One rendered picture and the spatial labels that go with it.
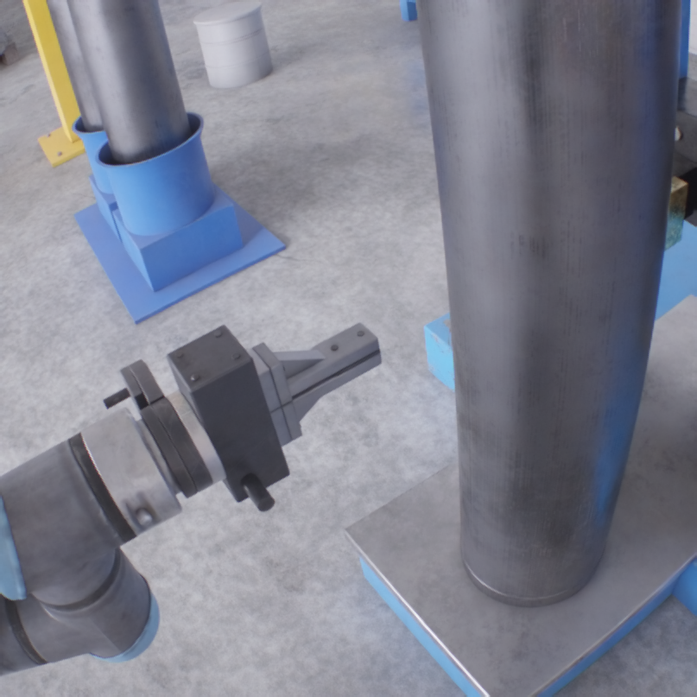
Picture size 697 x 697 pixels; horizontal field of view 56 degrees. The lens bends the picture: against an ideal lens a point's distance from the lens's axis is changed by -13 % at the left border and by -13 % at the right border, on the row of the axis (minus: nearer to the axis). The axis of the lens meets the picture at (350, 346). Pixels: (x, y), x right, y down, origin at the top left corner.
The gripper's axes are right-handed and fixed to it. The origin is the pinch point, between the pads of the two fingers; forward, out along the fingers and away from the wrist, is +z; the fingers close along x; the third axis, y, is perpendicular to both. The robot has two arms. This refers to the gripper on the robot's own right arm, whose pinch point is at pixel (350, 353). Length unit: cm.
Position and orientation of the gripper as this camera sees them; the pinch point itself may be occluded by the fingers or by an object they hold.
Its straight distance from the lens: 58.9
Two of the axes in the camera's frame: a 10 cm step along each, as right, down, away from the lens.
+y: 5.3, 5.1, -6.7
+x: -1.4, -7.3, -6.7
